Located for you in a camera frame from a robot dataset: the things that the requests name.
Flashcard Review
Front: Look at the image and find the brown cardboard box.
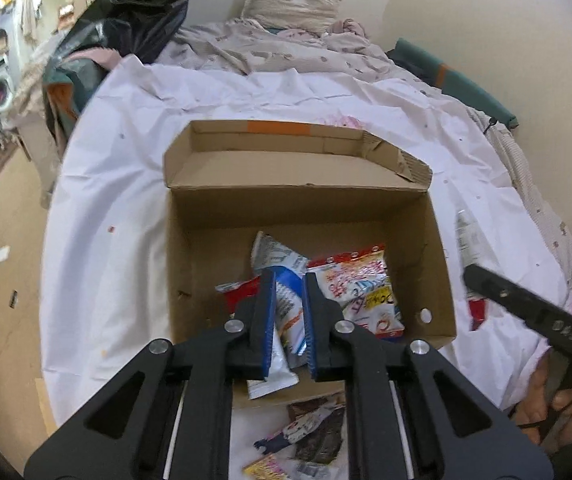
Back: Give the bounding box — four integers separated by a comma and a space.
163, 119, 459, 409

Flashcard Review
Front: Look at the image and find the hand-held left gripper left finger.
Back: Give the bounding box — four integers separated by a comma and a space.
23, 269, 277, 480

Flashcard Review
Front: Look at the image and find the white yellow snack packet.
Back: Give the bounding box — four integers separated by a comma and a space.
341, 282, 407, 342

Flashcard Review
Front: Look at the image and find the person's right hand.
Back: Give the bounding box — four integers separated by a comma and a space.
518, 347, 572, 445

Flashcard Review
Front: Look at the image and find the blue white snack packet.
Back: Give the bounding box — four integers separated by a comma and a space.
246, 231, 311, 401

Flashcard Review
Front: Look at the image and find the white hanging towel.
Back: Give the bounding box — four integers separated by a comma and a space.
18, 0, 43, 39

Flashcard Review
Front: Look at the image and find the red edged snack packet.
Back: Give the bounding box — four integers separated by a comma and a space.
215, 278, 263, 317

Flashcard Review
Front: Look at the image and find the teal orange cloth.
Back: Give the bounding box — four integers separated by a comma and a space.
42, 59, 113, 147

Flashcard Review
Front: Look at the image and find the flat cardboard sheet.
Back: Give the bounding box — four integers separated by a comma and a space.
35, 377, 60, 437

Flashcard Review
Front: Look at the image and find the beige pillow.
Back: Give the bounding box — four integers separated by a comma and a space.
240, 0, 345, 37

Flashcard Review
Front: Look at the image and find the white red stick packet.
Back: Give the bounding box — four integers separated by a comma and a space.
454, 209, 490, 332

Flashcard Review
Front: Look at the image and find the black plastic bag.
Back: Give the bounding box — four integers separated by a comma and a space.
41, 0, 193, 68

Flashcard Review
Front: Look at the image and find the pile of snack packets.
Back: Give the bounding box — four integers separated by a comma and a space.
242, 392, 350, 480

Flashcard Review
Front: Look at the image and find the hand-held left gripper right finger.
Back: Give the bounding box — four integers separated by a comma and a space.
303, 272, 555, 480

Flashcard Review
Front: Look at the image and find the grey floral duvet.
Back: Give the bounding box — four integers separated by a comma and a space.
158, 17, 439, 92

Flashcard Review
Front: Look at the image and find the teal rolled mat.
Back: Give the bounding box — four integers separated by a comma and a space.
395, 37, 520, 129

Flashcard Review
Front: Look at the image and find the red white snack packet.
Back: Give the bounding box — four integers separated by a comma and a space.
307, 243, 389, 303

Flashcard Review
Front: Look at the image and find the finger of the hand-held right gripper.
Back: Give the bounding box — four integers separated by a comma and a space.
462, 263, 572, 362

